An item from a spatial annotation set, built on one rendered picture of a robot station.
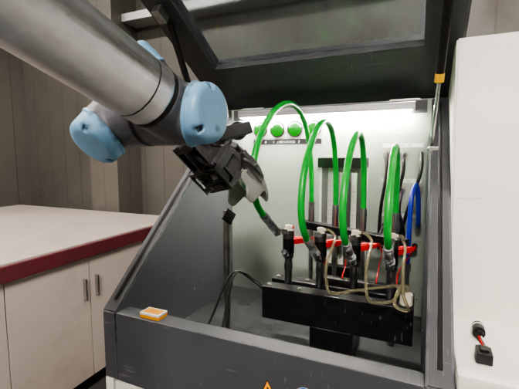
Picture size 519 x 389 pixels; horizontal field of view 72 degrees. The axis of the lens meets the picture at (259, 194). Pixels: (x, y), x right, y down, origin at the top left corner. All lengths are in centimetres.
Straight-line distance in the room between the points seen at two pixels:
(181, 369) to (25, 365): 132
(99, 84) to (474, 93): 74
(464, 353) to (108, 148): 62
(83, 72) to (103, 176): 294
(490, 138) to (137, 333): 84
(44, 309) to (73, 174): 217
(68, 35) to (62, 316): 184
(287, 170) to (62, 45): 91
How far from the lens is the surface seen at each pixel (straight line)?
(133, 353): 89
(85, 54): 36
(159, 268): 97
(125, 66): 38
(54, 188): 423
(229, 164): 64
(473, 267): 84
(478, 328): 76
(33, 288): 197
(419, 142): 110
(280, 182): 118
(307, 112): 112
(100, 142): 51
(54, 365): 217
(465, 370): 66
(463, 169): 85
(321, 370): 68
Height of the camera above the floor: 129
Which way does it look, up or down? 6 degrees down
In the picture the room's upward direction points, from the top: straight up
